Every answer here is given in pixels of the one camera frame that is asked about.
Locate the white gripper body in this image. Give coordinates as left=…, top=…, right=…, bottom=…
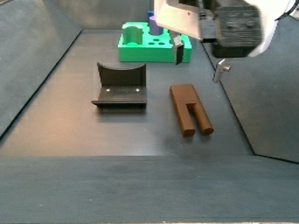
left=154, top=0, right=293, bottom=57

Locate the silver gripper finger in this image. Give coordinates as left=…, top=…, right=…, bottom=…
left=170, top=31, right=185, bottom=65
left=213, top=59, right=233, bottom=83

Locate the brown two-pronged square-circle object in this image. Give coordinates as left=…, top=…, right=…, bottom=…
left=170, top=84, right=214, bottom=137

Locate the black curved fixture stand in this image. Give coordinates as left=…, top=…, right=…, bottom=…
left=91, top=63, right=147, bottom=107

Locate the purple cylinder peg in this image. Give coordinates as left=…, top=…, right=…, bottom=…
left=150, top=16, right=165, bottom=36

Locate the green shape-sorter base block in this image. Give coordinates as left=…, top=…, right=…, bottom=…
left=118, top=22, right=193, bottom=62

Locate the blue cylinder peg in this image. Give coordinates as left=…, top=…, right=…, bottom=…
left=147, top=10, right=155, bottom=18

